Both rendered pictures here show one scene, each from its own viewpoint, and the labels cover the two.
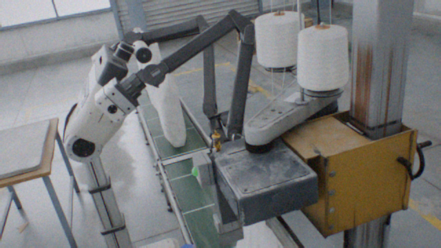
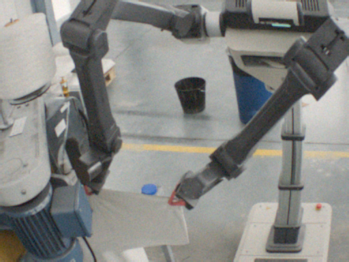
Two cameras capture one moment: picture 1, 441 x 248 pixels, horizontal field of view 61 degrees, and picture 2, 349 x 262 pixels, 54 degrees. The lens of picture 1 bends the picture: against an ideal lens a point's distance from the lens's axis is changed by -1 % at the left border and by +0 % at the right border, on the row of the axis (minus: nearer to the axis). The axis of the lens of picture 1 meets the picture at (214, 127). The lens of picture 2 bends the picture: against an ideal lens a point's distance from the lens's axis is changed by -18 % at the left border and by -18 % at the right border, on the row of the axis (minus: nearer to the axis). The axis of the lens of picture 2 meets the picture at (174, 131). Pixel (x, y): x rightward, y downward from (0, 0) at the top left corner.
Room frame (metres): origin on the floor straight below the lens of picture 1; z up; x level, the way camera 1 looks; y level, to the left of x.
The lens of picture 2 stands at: (1.98, -0.69, 1.80)
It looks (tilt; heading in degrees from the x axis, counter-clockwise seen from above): 31 degrees down; 128
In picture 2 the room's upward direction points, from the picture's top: 11 degrees counter-clockwise
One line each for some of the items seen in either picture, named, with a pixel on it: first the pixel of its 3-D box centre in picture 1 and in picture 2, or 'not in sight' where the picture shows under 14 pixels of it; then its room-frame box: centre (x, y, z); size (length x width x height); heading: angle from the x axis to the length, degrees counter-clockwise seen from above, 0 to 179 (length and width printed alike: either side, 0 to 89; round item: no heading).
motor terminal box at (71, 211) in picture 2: not in sight; (73, 215); (1.38, -0.34, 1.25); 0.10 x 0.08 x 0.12; 129
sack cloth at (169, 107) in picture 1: (167, 100); not in sight; (3.04, 0.36, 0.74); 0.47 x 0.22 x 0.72; 12
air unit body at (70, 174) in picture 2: not in sight; (71, 181); (1.15, -0.16, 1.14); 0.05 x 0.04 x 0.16; 104
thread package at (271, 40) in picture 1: (280, 38); (19, 54); (1.26, -0.27, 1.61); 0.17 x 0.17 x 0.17
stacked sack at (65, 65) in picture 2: not in sight; (57, 68); (-1.24, 1.63, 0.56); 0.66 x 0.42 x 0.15; 104
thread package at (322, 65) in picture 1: (322, 56); not in sight; (1.00, -0.33, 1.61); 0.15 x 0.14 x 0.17; 14
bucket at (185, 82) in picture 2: not in sight; (191, 95); (0.06, 2.09, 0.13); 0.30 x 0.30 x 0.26
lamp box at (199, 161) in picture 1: (203, 169); (76, 99); (1.02, 0.05, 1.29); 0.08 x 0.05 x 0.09; 14
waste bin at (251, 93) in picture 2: not in sight; (257, 82); (0.72, 2.15, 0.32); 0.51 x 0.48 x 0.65; 104
